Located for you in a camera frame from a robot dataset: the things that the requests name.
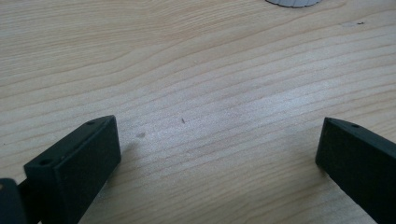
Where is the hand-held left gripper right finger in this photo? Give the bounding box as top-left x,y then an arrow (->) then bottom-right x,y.
315,117 -> 396,224

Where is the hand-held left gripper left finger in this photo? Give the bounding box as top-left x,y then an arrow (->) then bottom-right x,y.
23,115 -> 122,224

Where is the grey ribbed round object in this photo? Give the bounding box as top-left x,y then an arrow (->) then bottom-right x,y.
264,0 -> 321,8

